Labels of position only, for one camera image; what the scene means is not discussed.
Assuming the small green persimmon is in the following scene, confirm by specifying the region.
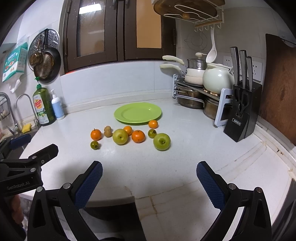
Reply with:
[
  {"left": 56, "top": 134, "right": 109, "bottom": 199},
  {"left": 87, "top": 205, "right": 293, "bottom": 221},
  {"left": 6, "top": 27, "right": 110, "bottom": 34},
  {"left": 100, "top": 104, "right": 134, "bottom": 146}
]
[
  {"left": 90, "top": 141, "right": 99, "bottom": 150},
  {"left": 148, "top": 129, "right": 157, "bottom": 138}
]

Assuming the orange tangerine with stem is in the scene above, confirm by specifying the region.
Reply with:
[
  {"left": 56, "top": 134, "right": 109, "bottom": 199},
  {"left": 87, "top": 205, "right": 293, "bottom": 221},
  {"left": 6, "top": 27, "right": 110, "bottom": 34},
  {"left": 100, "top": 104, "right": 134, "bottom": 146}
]
[{"left": 90, "top": 128, "right": 102, "bottom": 141}]

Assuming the brown longan fruit front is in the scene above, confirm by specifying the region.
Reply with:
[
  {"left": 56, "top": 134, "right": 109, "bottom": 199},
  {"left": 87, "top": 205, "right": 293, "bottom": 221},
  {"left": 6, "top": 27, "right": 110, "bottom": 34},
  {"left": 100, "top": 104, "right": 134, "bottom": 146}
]
[{"left": 104, "top": 130, "right": 112, "bottom": 138}]

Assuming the brown longan fruit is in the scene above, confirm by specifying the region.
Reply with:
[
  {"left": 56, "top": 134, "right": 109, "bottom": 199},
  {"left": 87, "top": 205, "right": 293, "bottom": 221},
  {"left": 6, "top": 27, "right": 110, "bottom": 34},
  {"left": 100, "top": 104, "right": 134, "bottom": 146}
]
[
  {"left": 104, "top": 130, "right": 112, "bottom": 138},
  {"left": 104, "top": 126, "right": 112, "bottom": 132}
]

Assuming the large yellow-green pear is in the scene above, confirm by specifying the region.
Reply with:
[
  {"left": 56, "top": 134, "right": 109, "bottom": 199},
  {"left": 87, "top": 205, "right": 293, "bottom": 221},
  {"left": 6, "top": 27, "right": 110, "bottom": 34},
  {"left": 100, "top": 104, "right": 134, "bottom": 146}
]
[{"left": 112, "top": 128, "right": 128, "bottom": 145}]

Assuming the small orange tangerine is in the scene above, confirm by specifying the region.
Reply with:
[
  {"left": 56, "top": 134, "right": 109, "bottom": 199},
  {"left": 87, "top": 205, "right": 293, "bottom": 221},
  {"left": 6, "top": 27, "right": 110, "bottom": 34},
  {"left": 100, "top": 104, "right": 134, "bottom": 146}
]
[{"left": 123, "top": 126, "right": 133, "bottom": 136}]

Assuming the large orange tangerine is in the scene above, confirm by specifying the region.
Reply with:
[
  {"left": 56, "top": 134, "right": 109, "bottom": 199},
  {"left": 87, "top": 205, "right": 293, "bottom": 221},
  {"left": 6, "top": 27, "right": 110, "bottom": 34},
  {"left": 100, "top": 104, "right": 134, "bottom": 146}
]
[{"left": 132, "top": 130, "right": 145, "bottom": 143}]

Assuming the small orange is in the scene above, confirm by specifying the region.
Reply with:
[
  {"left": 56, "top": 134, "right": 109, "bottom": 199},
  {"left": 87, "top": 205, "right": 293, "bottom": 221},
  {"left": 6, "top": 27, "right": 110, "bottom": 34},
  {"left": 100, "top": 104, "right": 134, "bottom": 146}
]
[{"left": 148, "top": 120, "right": 159, "bottom": 128}]

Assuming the green apple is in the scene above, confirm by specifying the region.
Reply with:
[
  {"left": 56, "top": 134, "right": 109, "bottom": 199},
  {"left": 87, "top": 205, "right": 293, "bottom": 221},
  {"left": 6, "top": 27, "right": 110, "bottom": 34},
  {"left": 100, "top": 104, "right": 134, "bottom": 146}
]
[{"left": 153, "top": 133, "right": 171, "bottom": 151}]

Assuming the person's left hand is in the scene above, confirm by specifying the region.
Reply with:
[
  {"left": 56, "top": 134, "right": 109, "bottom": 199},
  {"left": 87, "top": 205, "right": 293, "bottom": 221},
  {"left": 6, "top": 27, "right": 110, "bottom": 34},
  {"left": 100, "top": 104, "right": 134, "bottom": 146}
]
[{"left": 11, "top": 195, "right": 24, "bottom": 225}]

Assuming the yellow sponge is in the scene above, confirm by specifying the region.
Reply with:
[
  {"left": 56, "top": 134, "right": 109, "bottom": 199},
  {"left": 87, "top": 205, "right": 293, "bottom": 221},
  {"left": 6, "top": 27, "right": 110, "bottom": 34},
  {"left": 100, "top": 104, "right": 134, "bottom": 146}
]
[{"left": 22, "top": 123, "right": 32, "bottom": 133}]

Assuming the chrome faucet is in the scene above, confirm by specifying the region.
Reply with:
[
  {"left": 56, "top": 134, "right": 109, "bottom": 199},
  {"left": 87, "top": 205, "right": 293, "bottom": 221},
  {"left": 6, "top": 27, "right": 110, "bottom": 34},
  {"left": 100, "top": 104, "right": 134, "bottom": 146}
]
[{"left": 1, "top": 92, "right": 41, "bottom": 135}]

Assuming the white blue pump bottle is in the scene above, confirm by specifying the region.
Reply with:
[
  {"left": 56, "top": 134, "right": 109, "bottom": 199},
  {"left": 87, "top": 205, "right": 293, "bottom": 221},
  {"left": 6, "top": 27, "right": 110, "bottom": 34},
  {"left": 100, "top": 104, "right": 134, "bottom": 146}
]
[{"left": 51, "top": 89, "right": 65, "bottom": 120}]

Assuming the green dish soap bottle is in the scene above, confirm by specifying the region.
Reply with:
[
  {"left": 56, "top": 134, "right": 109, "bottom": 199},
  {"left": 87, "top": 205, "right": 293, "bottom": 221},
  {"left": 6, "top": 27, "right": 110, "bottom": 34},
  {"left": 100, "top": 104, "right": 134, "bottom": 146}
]
[{"left": 33, "top": 77, "right": 56, "bottom": 126}]

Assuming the teal paper box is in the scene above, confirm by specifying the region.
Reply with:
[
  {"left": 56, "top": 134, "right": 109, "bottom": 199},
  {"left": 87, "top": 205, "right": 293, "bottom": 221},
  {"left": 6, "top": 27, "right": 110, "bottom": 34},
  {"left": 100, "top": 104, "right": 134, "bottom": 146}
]
[{"left": 2, "top": 42, "right": 28, "bottom": 82}]

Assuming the copper strainer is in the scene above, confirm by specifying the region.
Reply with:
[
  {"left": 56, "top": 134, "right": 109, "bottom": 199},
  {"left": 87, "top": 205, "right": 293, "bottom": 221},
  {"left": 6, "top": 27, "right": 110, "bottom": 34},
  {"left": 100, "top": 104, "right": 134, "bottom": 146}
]
[{"left": 29, "top": 51, "right": 53, "bottom": 79}]

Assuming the black frying pan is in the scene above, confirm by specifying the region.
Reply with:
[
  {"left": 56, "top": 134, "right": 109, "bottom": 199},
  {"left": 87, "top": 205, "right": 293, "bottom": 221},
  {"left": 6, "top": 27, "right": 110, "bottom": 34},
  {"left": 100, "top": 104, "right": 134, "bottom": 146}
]
[{"left": 34, "top": 29, "right": 61, "bottom": 83}]

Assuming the black knife block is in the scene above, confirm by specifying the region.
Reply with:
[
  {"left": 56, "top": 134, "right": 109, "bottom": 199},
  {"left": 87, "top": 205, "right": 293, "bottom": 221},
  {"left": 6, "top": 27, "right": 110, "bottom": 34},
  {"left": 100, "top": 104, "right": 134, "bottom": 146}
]
[{"left": 224, "top": 47, "right": 262, "bottom": 142}]

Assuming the green plate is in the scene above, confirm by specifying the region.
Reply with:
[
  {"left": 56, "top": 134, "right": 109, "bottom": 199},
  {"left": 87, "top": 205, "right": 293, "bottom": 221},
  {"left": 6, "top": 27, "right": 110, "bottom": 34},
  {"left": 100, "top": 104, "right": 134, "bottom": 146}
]
[{"left": 114, "top": 102, "right": 162, "bottom": 124}]

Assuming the brown wooden cutting board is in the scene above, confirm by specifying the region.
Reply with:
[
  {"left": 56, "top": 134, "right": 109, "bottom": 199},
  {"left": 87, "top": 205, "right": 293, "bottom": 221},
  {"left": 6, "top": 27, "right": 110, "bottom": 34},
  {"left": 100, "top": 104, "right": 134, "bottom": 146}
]
[{"left": 259, "top": 34, "right": 295, "bottom": 144}]

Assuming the steel pot lower right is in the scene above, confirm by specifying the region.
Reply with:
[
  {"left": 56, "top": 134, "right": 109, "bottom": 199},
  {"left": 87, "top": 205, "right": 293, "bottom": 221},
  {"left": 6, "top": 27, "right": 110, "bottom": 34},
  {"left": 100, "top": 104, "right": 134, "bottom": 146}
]
[{"left": 203, "top": 98, "right": 219, "bottom": 120}]

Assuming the steel pot lower left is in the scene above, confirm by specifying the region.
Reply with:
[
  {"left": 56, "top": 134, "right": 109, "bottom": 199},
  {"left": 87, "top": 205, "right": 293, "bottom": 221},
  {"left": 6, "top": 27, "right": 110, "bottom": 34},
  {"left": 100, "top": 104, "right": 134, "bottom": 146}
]
[{"left": 176, "top": 89, "right": 205, "bottom": 109}]

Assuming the grey pot rack shelf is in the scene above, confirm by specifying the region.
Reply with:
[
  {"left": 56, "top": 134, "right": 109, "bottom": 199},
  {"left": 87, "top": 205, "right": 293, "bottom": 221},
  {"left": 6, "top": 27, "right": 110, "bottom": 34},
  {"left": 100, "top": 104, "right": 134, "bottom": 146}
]
[{"left": 172, "top": 74, "right": 233, "bottom": 127}]

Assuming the white ceramic kettle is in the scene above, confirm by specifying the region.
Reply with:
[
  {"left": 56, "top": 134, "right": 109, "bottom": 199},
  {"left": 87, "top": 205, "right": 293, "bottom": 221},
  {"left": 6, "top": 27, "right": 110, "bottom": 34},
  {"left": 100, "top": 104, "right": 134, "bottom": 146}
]
[{"left": 203, "top": 63, "right": 234, "bottom": 95}]

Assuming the white cream saucepan lower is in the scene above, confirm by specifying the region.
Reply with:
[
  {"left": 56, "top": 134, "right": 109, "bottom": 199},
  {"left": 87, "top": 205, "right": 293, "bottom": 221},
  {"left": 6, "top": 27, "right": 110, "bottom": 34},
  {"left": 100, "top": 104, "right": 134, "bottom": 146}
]
[{"left": 159, "top": 63, "right": 205, "bottom": 86}]

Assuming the steel pot with lid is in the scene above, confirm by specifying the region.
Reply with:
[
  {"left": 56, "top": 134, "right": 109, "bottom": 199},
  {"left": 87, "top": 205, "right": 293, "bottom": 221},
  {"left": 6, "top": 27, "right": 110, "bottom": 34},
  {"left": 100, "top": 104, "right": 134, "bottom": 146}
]
[{"left": 187, "top": 52, "right": 207, "bottom": 70}]

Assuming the white ladle spoon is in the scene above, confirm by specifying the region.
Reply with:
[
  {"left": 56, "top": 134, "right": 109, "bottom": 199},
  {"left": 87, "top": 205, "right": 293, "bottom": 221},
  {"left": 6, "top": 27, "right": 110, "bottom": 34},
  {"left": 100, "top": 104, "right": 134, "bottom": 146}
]
[{"left": 206, "top": 27, "right": 217, "bottom": 63}]

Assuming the round wooden board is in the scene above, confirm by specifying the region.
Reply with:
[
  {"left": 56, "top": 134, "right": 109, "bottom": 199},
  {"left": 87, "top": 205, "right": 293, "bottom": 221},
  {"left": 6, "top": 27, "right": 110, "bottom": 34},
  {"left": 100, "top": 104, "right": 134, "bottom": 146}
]
[{"left": 154, "top": 0, "right": 226, "bottom": 22}]

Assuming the dark wooden window frame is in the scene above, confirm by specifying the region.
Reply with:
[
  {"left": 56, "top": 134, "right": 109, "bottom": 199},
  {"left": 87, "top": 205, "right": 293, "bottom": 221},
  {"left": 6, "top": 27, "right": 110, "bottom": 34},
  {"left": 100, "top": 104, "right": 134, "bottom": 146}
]
[{"left": 62, "top": 1, "right": 177, "bottom": 73}]

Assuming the white wall socket panel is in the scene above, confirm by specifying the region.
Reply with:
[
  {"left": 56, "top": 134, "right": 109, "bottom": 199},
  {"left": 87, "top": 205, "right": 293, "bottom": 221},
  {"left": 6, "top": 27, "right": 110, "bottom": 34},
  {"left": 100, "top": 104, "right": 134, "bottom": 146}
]
[{"left": 223, "top": 55, "right": 264, "bottom": 82}]

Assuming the wall hook rack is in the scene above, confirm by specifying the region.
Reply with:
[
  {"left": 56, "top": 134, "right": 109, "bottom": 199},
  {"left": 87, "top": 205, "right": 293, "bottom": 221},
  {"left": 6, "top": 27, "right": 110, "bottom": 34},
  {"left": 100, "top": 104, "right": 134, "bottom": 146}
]
[{"left": 164, "top": 1, "right": 224, "bottom": 32}]

